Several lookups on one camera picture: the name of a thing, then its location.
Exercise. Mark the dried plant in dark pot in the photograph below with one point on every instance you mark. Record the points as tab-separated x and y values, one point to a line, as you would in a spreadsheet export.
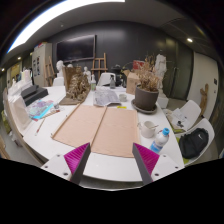
146	99

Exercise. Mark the thin wooden stick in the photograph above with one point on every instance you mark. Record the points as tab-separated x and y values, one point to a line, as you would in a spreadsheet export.
154	126

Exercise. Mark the green spray bottle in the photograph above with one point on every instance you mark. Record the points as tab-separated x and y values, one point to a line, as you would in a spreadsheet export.
93	83

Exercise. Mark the yellow marker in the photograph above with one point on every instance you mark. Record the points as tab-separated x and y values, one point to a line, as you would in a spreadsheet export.
121	107

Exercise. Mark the brown cardboard box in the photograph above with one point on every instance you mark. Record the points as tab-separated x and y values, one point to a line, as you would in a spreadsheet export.
132	83

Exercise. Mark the black wall screen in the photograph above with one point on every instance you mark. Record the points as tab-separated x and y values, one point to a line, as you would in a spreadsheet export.
76	48

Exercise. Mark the white plaster bust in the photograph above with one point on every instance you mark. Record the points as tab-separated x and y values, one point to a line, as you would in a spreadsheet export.
60	66

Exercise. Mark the wooden easel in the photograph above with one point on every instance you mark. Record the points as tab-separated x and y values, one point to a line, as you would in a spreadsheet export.
100	63

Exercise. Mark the white cabinet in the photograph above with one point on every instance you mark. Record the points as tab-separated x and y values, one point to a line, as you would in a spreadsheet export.
41	63

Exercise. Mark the white chair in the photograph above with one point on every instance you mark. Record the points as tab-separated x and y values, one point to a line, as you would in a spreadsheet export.
192	108
206	125
104	79

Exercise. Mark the black backpack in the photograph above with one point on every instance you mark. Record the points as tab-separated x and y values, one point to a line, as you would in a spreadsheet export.
193	143

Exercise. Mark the printed newspaper sheet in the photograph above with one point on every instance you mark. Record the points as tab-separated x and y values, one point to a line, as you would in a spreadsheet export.
105	97

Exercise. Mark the white mug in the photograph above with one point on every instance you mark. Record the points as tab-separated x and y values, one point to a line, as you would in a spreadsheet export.
148	130

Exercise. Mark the long ceiling light strip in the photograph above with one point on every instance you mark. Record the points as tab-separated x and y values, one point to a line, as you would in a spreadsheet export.
50	16

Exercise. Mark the small white cup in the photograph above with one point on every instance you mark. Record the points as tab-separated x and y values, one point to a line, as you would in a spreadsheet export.
123	97

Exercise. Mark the colourful picture book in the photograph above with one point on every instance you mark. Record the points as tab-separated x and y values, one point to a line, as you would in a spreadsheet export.
40	109

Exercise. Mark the wooden figure sculpture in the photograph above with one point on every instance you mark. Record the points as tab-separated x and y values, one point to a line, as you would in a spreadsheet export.
204	100

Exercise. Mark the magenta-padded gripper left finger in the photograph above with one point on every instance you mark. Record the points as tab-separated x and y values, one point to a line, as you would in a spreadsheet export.
77	159

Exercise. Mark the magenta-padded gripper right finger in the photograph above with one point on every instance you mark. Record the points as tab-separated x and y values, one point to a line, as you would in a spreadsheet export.
146	159

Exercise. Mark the white plaster statue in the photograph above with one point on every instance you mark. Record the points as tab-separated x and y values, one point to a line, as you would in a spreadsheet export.
161	66

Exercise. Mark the white blue-capped drink bottle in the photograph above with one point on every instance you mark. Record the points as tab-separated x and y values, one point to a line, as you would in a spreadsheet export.
159	141

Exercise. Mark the paper pile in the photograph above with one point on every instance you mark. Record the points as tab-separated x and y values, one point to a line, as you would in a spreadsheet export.
178	118

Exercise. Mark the grey plant saucer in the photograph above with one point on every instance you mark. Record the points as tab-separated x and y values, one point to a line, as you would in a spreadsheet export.
143	111

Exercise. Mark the black box stack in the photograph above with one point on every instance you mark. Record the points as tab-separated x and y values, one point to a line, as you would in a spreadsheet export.
33	94

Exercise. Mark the pencil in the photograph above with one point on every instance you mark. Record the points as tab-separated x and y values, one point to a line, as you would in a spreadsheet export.
40	126

